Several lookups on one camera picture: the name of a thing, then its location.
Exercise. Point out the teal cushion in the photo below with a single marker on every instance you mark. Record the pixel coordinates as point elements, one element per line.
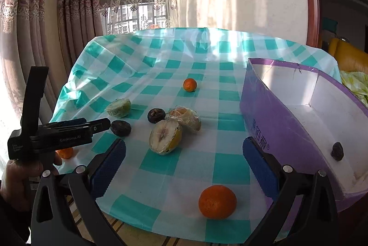
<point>329,24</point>

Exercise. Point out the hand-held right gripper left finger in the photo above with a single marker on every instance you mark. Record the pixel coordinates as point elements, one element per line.
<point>110,165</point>

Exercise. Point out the floral brown curtain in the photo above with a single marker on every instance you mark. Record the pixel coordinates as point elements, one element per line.
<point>23,33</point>
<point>80,4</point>

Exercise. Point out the green checked cloth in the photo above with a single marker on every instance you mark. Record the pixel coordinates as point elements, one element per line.
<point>356,82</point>

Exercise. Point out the halved yellow pear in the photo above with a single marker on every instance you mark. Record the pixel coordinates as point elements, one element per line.
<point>164,137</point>

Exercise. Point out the person's left hand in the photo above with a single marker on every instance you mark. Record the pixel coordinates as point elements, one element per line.
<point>14,181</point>

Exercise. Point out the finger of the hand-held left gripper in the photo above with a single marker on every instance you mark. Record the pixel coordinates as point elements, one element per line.
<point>69,122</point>
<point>99,126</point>

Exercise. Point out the orange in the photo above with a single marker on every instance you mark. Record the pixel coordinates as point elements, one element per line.
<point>66,153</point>
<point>190,85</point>
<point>217,202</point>

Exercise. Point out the yellow leather sofa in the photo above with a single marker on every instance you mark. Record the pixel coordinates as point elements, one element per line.
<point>350,56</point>

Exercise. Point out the green halved fruit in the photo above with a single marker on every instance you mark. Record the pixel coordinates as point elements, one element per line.
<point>118,108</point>

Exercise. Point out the plastic green fruit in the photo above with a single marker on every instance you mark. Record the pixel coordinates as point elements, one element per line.
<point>187,119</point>

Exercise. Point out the teal white checked tablecloth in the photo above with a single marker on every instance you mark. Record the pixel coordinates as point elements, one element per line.
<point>161,177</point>

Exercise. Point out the dark water chestnut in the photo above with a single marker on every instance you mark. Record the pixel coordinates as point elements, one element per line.
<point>120,128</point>
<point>337,151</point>
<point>156,115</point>

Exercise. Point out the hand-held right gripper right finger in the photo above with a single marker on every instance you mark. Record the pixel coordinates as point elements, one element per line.
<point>260,167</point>

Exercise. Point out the person's left forearm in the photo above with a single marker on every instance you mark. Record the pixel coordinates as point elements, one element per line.
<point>11,228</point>

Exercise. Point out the purple cardboard box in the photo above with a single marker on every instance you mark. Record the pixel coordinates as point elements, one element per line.
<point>276,108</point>

